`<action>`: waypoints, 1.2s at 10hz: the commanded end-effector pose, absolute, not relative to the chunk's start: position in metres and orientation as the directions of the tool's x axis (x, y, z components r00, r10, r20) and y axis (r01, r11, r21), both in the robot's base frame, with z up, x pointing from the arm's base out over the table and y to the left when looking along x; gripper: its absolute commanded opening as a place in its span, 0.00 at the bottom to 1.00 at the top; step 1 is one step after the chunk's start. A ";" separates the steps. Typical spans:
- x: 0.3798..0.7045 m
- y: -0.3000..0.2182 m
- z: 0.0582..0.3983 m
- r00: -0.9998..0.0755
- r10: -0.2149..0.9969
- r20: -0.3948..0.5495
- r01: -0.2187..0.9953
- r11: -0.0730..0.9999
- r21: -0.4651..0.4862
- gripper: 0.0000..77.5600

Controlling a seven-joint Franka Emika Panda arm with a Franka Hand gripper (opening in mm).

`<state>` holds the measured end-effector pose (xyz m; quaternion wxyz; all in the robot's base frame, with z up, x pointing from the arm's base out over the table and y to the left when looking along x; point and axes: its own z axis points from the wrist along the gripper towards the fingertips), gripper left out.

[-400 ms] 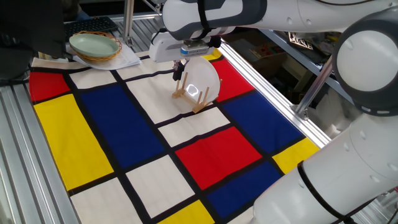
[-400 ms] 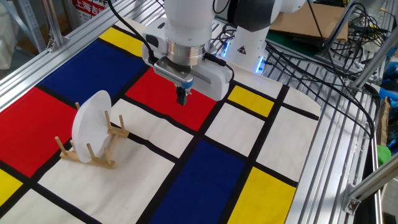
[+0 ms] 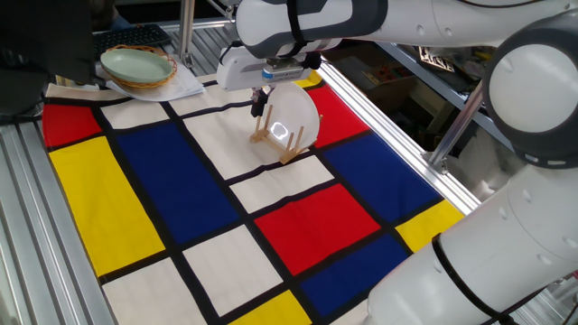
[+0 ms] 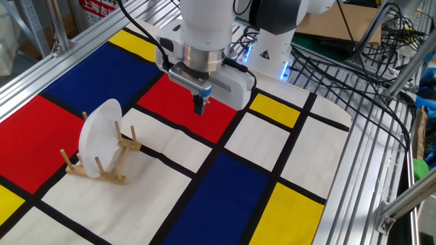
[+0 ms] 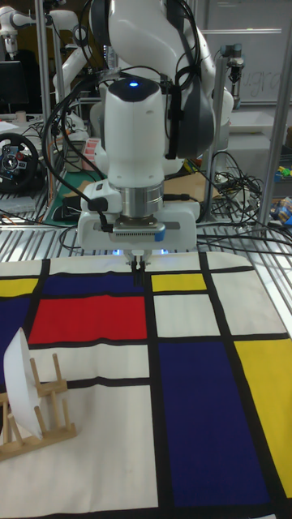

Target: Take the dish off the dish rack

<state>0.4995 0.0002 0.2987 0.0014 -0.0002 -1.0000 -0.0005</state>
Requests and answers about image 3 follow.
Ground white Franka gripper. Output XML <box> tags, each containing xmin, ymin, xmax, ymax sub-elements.
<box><xmin>216</xmin><ymin>45</ymin><xmax>277</xmax><ymax>118</ymax></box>

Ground white round plate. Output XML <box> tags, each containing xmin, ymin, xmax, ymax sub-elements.
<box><xmin>264</xmin><ymin>81</ymin><xmax>321</xmax><ymax>150</ymax></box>

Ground wooden dish rack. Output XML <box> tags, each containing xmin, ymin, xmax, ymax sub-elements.
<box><xmin>249</xmin><ymin>104</ymin><xmax>324</xmax><ymax>166</ymax></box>

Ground white paper sheet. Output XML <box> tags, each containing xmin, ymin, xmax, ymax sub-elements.
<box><xmin>97</xmin><ymin>53</ymin><xmax>207</xmax><ymax>103</ymax></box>

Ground colourful printed box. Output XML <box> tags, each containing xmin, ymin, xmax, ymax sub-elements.
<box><xmin>360</xmin><ymin>60</ymin><xmax>410</xmax><ymax>87</ymax></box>

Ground colour block tablecloth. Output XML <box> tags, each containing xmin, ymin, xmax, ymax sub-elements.
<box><xmin>41</xmin><ymin>70</ymin><xmax>466</xmax><ymax>325</ymax></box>

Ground wicker basket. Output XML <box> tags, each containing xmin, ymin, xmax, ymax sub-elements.
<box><xmin>104</xmin><ymin>43</ymin><xmax>179</xmax><ymax>89</ymax></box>

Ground pale green plate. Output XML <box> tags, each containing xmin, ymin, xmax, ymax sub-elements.
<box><xmin>99</xmin><ymin>48</ymin><xmax>174</xmax><ymax>85</ymax></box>

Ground black keyboard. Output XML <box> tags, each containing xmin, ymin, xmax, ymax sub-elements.
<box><xmin>92</xmin><ymin>23</ymin><xmax>173</xmax><ymax>60</ymax></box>

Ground black white patterned board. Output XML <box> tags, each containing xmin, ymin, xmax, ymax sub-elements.
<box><xmin>417</xmin><ymin>44</ymin><xmax>456</xmax><ymax>73</ymax></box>

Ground grey metal shelf beam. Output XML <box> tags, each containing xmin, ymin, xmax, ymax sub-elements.
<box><xmin>377</xmin><ymin>41</ymin><xmax>516</xmax><ymax>153</ymax></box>

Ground seated person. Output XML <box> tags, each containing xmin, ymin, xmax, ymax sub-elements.
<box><xmin>89</xmin><ymin>0</ymin><xmax>135</xmax><ymax>32</ymax></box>

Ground black monitor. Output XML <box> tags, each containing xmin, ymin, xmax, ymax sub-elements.
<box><xmin>0</xmin><ymin>0</ymin><xmax>96</xmax><ymax>116</ymax></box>

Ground silver blue wrist camera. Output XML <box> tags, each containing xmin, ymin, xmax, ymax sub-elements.
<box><xmin>261</xmin><ymin>57</ymin><xmax>313</xmax><ymax>83</ymax></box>

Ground aluminium frame post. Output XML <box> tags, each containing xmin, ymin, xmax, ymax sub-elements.
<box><xmin>178</xmin><ymin>0</ymin><xmax>196</xmax><ymax>69</ymax></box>
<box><xmin>424</xmin><ymin>80</ymin><xmax>484</xmax><ymax>175</ymax></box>

